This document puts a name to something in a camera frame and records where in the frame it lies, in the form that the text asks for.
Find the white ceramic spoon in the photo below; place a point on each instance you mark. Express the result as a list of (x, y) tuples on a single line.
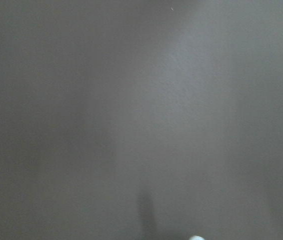
[(196, 237)]

